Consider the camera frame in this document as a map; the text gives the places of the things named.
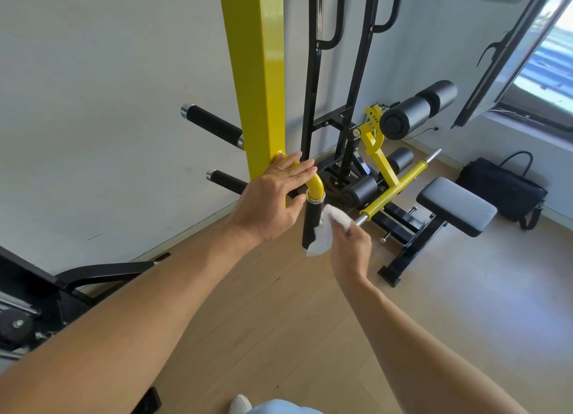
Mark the person's right hand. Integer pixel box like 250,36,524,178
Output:
329,223,373,289

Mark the person's left hand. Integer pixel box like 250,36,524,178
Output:
228,151,318,244

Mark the white wet wipe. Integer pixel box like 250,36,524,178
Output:
306,204,355,258

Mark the curved yellow black grip handle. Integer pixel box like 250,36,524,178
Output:
275,151,326,252

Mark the yellow fitness equipment arm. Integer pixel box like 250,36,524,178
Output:
217,0,287,184

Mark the person's right forearm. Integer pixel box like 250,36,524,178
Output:
335,274,529,414

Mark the person's left forearm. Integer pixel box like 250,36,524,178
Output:
0,221,278,414

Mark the person's light blue clothing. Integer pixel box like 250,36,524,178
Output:
248,398,323,414

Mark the small black foam roller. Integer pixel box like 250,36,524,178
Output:
386,147,415,173
342,176,379,206

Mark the yellow leg developer bar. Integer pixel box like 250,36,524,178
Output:
353,104,443,227

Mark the grey padded seat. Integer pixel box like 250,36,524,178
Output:
416,176,498,238

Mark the large black foam roller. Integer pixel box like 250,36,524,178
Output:
379,80,458,141

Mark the black bag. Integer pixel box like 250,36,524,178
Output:
455,151,549,231

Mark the white shoe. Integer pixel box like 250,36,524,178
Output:
228,393,253,414

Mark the black pulley wheel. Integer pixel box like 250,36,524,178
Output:
0,313,35,345

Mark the black bench base frame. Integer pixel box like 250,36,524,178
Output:
322,154,448,288

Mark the black metal rack frame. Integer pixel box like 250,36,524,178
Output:
298,0,406,186

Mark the black cable machine tower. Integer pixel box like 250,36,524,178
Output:
0,246,95,361

